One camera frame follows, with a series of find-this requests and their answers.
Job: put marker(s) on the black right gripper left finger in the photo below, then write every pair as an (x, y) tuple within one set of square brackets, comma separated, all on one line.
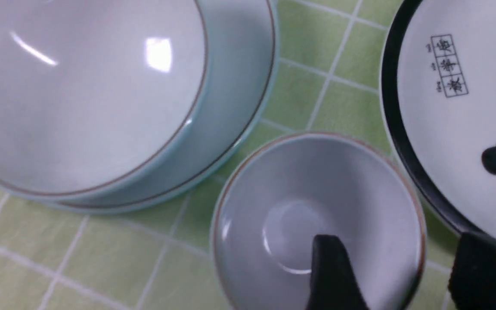
[(333, 283)]

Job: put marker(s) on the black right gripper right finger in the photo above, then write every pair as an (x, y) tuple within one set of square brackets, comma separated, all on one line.
[(472, 282)]

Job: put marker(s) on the light blue ceramic cup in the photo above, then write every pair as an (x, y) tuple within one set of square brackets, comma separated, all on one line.
[(311, 183)]

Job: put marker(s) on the light blue shallow bowl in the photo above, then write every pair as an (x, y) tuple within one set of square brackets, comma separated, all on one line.
[(94, 94)]

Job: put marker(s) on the black rimmed illustrated plate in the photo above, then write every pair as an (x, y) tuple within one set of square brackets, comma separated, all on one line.
[(438, 96)]

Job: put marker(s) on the green checked tablecloth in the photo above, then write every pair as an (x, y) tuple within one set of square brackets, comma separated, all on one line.
[(158, 258)]

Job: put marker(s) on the light blue large plate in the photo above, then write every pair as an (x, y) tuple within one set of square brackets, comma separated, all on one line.
[(245, 38)]

